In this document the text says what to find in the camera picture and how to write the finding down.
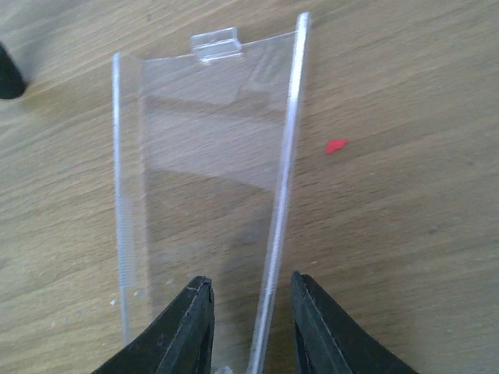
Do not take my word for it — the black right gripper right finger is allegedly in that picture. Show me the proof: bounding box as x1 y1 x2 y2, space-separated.
291 270 416 374

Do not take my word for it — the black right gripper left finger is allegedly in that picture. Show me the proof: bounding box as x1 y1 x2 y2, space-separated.
95 276 215 374

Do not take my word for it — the clear plastic metronome cover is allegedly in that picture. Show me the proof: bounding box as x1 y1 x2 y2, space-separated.
111 12 311 373

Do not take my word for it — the small red plastic chip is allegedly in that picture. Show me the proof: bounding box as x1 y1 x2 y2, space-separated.
325 139 349 154

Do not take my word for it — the light blue music stand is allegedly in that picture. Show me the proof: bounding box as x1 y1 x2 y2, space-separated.
0 44 27 100

